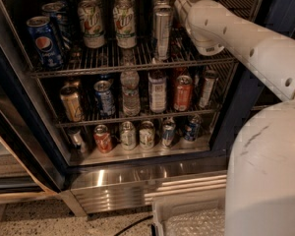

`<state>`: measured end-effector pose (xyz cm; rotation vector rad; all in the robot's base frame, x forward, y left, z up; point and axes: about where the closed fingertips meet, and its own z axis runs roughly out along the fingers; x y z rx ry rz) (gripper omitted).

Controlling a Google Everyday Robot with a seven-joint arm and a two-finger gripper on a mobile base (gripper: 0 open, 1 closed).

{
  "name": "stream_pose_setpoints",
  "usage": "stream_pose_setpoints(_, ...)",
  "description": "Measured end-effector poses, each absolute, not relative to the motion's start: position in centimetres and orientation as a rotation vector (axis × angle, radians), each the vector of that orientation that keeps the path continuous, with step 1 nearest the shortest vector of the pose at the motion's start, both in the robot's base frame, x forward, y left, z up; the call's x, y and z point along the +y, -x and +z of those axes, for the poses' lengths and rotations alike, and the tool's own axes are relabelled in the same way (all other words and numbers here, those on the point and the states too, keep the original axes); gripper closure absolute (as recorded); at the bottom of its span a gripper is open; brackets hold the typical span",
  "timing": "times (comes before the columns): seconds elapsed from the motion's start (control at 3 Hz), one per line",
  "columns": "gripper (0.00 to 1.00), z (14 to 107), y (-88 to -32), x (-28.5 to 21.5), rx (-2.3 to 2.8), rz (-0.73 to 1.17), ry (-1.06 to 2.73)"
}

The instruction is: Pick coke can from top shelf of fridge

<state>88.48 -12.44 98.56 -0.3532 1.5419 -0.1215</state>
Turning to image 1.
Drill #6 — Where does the red can bottom shelf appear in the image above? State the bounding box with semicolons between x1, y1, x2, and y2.
93;125;112;153

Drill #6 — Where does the right front 7UP can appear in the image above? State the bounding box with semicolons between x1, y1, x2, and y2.
113;2;137;49

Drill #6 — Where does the white plastic bin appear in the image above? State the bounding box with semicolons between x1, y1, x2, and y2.
152;191;225;236

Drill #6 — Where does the black cable on floor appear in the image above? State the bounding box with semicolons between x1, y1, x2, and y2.
113;214;154;236

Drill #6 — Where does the blue silver can bottom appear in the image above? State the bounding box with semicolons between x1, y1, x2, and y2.
161;118;176;148

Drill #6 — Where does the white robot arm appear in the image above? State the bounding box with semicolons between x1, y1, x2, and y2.
174;0;295;236

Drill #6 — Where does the white can bottom centre-left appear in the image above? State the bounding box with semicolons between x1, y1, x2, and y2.
119;121;137;150

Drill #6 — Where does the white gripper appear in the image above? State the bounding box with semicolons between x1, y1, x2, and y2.
174;0;202;26

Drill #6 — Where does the gold can middle shelf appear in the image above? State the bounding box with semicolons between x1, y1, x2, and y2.
60;86;84;122

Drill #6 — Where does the silver can bottom left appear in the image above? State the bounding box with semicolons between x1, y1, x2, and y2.
68;127;88;153

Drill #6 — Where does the open glass fridge door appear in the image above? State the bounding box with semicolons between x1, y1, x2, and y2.
0;46;64;203

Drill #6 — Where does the tall silver slim can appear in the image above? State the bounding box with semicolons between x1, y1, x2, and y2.
152;5;173;60

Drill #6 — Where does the orange-red can middle shelf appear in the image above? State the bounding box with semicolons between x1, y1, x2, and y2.
173;75;193;111

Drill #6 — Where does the front blue Pepsi can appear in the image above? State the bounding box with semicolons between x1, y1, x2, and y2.
27;16;65;70

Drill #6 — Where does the top wire shelf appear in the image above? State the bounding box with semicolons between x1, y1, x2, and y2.
30;29;235;78

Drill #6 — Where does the blue Pepsi can bottom right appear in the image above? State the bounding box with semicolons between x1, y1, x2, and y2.
183;114;202;142

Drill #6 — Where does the steel fridge cabinet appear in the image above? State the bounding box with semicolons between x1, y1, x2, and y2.
0;0;295;214

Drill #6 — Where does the wire shelf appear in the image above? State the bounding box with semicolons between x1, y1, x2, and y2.
30;29;235;78
57;62;235;129

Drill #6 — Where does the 7up can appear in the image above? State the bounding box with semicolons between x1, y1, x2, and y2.
78;0;105;48
113;2;137;49

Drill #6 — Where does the middle wire shelf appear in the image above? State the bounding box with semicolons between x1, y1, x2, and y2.
57;62;235;129

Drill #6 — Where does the blue can middle shelf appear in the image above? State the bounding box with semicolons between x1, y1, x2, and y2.
93;81;115;117

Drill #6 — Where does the left front 7UP can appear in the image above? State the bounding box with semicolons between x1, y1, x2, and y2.
78;0;105;48

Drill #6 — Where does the clear water bottle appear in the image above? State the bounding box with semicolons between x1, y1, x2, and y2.
120;49;141;116

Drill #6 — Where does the white can bottom centre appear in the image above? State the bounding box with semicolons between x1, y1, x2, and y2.
139;121;155;149

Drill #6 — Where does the white labelled bottle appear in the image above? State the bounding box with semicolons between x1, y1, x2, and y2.
148;70;167;113

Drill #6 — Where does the silver slim can middle shelf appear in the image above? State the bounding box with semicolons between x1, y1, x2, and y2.
199;70;218;108

